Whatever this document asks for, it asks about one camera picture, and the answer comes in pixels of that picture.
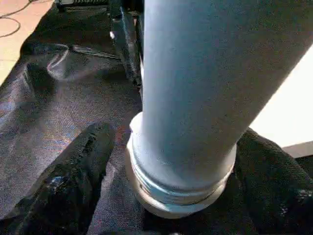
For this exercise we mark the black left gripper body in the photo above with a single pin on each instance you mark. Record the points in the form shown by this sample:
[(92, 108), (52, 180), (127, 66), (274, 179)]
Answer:
[(98, 4)]

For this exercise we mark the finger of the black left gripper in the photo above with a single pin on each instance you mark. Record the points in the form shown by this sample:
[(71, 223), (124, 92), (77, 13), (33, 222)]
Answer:
[(140, 49), (124, 44)]

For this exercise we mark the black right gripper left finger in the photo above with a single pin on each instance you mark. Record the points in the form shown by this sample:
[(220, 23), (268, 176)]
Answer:
[(63, 191)]

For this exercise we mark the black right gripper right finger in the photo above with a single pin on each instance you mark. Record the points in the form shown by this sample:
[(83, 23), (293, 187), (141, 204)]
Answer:
[(279, 191)]

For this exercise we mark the white plastic table top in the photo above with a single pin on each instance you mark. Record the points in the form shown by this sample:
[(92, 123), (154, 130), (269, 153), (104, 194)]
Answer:
[(291, 112)]

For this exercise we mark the white plastic table leg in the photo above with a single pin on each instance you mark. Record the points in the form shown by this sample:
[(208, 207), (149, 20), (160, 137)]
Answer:
[(205, 98)]

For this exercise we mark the black plastic mat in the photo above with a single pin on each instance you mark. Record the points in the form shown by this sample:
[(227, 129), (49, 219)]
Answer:
[(58, 88)]

